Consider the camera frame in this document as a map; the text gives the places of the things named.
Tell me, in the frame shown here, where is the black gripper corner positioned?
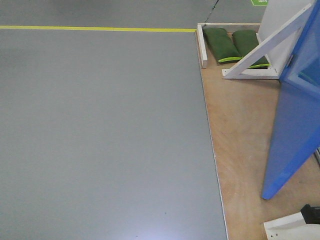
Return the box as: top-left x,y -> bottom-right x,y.
300,204 -> 320,224

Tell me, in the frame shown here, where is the blue door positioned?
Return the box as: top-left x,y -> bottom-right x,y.
261,0 -> 320,200

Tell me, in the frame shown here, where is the white triangular support brace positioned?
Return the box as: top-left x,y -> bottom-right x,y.
263,212 -> 320,240

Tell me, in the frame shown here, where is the plywood base platform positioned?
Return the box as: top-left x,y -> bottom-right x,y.
201,53 -> 320,240

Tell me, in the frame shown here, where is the far white triangular brace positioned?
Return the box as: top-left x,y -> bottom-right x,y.
222,3 -> 312,80

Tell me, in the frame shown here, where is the green sandbag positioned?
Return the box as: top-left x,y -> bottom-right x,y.
203,26 -> 242,64
232,29 -> 270,69

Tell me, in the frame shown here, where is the white wall panel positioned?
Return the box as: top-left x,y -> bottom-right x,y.
258,0 -> 314,75

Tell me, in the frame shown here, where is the far white border rail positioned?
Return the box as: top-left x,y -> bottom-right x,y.
195,22 -> 260,69

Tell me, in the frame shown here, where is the far dark guy rope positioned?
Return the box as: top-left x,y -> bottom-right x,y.
204,0 -> 221,25

